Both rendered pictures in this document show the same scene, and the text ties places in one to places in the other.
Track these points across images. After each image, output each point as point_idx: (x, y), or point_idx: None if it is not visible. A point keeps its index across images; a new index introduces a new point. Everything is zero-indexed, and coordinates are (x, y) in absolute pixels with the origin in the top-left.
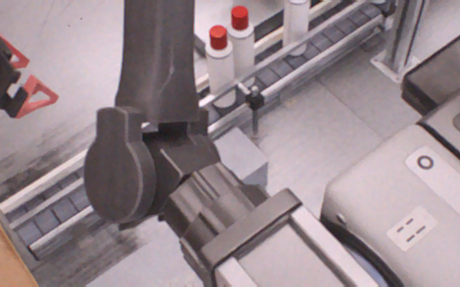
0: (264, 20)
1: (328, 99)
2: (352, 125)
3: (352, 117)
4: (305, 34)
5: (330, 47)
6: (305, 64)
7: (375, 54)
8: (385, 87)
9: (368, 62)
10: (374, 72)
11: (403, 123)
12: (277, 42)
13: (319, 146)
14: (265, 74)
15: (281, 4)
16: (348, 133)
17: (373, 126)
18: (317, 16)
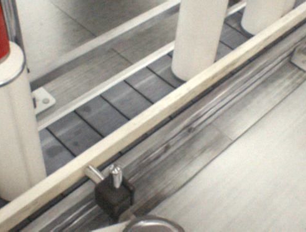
0: (256, 121)
1: (128, 48)
2: (97, 20)
3: (95, 28)
4: (180, 0)
5: (128, 74)
6: (168, 49)
7: (43, 115)
8: (40, 64)
9: (58, 101)
10: (53, 85)
11: (27, 23)
12: (221, 80)
13: (139, 2)
14: (228, 35)
15: (232, 157)
16: (102, 13)
17: (69, 19)
18: (153, 133)
